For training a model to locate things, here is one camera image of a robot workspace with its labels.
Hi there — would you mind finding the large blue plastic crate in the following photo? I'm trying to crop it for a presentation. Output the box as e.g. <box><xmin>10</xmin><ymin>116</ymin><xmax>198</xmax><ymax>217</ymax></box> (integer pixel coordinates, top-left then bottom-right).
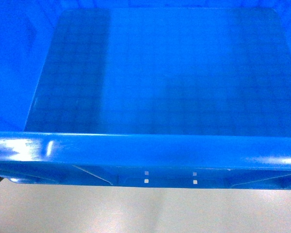
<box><xmin>0</xmin><ymin>0</ymin><xmax>291</xmax><ymax>190</ymax></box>

